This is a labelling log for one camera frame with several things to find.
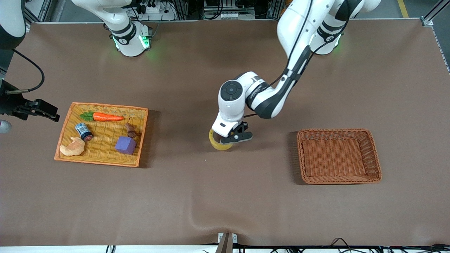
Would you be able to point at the white power strip with plugs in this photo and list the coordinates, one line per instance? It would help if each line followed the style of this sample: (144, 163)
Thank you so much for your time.
(158, 10)

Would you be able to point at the aluminium frame profile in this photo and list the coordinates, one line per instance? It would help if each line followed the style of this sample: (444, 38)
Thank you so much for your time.
(427, 22)
(31, 19)

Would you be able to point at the brown toy mushroom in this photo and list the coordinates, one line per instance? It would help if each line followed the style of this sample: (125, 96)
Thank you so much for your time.
(131, 131)

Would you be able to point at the yellow woven tray orange rim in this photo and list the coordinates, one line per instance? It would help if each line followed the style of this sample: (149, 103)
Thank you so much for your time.
(105, 140)

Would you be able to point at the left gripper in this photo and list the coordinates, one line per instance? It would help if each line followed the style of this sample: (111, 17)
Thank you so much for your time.
(243, 126)

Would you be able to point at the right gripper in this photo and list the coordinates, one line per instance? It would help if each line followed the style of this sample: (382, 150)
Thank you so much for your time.
(10, 104)

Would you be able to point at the yellow clear tape roll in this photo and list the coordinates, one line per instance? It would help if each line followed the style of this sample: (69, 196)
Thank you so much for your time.
(215, 141)

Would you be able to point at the brown table cloth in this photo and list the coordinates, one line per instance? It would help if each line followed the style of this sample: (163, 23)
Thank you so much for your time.
(225, 196)

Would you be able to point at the brown wicker basket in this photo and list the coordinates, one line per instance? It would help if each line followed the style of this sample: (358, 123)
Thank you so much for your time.
(334, 158)

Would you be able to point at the purple foam cube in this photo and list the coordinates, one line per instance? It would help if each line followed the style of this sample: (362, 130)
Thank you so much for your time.
(125, 145)

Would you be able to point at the small blue white can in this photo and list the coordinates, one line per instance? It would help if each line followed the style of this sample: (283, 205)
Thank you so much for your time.
(83, 131)

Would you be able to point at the orange toy carrot green leaves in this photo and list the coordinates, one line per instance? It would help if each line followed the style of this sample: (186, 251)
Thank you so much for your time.
(105, 117)

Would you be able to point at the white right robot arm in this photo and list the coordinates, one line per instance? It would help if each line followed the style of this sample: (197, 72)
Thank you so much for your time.
(128, 38)

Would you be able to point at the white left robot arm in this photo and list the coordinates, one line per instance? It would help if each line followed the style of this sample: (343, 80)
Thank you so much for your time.
(299, 21)

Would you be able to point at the toy croissant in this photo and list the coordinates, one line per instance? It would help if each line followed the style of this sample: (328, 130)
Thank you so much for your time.
(72, 147)

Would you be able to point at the metal camera mount clamp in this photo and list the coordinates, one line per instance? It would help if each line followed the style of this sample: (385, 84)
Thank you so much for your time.
(227, 240)

